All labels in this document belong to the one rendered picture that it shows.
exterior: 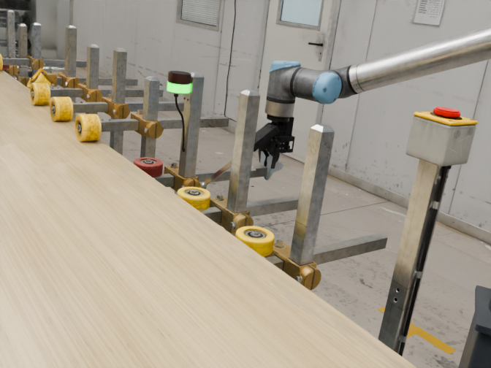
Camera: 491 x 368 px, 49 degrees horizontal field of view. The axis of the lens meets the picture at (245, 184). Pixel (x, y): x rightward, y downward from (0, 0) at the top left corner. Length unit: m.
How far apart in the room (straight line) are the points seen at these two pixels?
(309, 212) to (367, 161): 3.42
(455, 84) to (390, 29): 0.70
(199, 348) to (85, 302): 0.20
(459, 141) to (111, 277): 0.59
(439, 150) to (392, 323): 0.32
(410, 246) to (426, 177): 0.12
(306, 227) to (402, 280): 0.25
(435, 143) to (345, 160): 3.80
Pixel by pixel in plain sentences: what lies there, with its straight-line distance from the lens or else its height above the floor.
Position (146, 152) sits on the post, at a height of 0.87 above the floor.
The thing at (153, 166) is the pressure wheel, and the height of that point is 0.91.
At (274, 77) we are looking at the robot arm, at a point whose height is 1.14.
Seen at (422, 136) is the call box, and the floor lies 1.19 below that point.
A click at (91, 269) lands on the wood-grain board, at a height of 0.90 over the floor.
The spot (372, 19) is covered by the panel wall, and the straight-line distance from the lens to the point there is 4.51.
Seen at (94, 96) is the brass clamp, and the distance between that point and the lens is 2.12.
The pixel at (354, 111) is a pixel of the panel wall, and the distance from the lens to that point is 4.57.
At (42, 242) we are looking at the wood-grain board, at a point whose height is 0.90.
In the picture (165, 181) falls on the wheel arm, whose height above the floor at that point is 0.85.
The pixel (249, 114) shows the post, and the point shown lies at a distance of 1.25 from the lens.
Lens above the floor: 1.35
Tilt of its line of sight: 19 degrees down
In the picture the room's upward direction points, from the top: 7 degrees clockwise
